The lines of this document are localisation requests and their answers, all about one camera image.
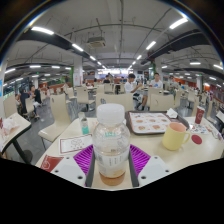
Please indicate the person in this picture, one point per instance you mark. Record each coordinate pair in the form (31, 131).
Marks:
(23, 99)
(36, 95)
(130, 86)
(155, 83)

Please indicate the small clear sanitizer bottle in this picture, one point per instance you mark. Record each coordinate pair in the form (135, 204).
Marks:
(84, 125)

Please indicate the printed paper tray liner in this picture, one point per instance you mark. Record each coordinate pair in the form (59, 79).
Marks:
(150, 121)

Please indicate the beige dining table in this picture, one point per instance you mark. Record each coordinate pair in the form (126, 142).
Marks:
(18, 121)

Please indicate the group of beige chairs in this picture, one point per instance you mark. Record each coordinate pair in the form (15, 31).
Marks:
(60, 111)

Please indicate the white card with red border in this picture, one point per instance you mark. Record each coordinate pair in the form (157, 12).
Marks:
(75, 144)

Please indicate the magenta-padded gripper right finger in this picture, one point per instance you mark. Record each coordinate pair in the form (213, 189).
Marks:
(153, 168)

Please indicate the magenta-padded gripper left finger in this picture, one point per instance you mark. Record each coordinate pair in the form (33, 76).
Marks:
(71, 168)

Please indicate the ceiling air conditioner unit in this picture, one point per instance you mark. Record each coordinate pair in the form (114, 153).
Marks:
(96, 42)

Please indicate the crumpled white napkin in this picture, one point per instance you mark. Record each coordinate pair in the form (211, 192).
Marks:
(172, 113)

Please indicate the group of ceiling lights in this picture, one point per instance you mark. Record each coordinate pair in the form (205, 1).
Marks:
(42, 30)

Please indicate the colourful sticker leaflet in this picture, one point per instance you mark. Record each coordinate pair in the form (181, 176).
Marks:
(199, 129)

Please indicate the yellow mug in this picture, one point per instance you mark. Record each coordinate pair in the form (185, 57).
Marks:
(173, 138)

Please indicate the clear white-capped drink bottle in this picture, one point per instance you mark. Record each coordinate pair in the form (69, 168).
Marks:
(111, 143)

